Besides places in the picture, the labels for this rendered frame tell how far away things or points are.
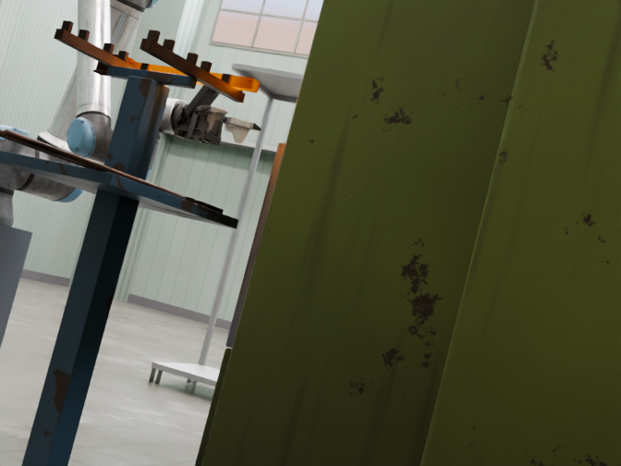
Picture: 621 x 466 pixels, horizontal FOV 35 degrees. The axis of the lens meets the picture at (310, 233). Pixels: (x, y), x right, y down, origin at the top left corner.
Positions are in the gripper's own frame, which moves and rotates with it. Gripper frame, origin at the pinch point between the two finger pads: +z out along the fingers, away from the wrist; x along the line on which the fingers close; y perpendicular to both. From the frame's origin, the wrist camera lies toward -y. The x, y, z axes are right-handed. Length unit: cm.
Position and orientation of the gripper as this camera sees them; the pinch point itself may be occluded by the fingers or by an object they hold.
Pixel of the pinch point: (246, 118)
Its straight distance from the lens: 247.8
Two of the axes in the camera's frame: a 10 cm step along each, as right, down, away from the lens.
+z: 8.3, 1.7, -5.3
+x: -5.0, -1.9, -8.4
